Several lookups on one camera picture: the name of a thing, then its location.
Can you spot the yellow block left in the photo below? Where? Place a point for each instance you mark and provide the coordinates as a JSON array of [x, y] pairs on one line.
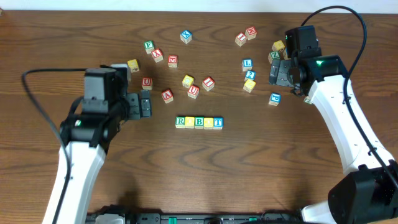
[[133, 65]]

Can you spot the green B block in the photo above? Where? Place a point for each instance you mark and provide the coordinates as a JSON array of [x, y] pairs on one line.
[[199, 123]]

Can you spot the green z block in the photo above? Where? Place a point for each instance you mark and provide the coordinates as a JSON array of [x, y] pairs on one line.
[[273, 55], [307, 100]]

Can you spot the red E block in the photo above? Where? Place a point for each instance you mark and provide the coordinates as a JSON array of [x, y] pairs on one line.
[[173, 61]]

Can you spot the red I block top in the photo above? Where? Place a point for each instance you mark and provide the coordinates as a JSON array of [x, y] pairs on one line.
[[240, 39]]

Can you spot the yellow block top right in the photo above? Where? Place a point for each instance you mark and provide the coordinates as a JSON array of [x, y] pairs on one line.
[[278, 46]]

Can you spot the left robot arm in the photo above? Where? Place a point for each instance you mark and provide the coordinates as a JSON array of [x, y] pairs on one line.
[[92, 122]]

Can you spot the blue X block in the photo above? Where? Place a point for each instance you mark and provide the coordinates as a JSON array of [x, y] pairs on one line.
[[186, 36]]

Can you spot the green R block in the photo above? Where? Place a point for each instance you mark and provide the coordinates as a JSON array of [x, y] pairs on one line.
[[180, 122]]

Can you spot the red X block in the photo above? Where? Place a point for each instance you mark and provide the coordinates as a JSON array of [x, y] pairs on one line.
[[157, 55]]

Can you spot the red U block left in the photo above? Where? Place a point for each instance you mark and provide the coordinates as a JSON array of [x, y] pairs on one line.
[[147, 84]]

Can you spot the blue P block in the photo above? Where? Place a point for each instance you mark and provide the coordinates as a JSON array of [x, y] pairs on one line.
[[274, 99]]

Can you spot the green F block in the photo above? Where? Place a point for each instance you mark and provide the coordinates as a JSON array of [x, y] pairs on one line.
[[149, 46]]

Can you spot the red N block top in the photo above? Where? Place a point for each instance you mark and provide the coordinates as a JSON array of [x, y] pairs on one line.
[[250, 32]]

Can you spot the yellow block below 2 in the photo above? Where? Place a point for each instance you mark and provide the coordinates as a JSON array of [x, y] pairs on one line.
[[249, 85]]

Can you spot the yellow C block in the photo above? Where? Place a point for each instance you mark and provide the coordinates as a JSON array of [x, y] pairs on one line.
[[187, 81]]

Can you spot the red i block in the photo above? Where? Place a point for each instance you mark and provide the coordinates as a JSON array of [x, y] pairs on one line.
[[208, 83], [240, 39]]

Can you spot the red u block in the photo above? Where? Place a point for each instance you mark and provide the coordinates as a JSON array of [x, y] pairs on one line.
[[147, 84], [193, 91]]

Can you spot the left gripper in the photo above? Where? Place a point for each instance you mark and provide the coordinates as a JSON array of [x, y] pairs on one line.
[[134, 106]]

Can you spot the red I block centre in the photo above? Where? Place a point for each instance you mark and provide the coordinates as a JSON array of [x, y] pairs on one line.
[[208, 83]]

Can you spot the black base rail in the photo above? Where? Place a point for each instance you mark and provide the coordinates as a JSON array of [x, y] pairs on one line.
[[119, 214]]

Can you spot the green Z block right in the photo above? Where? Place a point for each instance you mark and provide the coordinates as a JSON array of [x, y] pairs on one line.
[[307, 100]]

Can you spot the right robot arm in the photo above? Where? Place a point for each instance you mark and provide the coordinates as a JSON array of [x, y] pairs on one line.
[[368, 191]]

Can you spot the blue L block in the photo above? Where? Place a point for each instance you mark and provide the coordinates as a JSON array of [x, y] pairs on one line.
[[247, 64]]

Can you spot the red A block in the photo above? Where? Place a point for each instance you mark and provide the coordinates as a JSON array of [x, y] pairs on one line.
[[167, 96]]

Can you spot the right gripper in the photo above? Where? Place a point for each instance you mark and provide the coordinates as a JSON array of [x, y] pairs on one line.
[[286, 73]]

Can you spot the blue T block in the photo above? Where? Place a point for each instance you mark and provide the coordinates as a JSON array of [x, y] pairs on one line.
[[218, 123]]

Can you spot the yellow O block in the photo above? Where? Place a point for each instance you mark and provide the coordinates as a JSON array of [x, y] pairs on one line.
[[189, 122], [208, 123]]

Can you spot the blue 2 block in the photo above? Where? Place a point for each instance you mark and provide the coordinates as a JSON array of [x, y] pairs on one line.
[[250, 75]]

